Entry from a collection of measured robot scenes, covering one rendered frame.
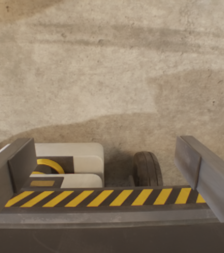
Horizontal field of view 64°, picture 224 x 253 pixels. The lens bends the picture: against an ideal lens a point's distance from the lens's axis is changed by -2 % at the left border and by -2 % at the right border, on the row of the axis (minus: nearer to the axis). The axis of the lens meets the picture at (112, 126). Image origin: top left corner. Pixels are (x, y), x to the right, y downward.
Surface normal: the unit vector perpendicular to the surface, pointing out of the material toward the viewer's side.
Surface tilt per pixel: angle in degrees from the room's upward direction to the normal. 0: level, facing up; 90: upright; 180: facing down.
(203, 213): 0
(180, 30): 0
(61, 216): 0
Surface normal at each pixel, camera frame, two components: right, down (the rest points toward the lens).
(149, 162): 0.00, -0.80
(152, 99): 0.03, 0.29
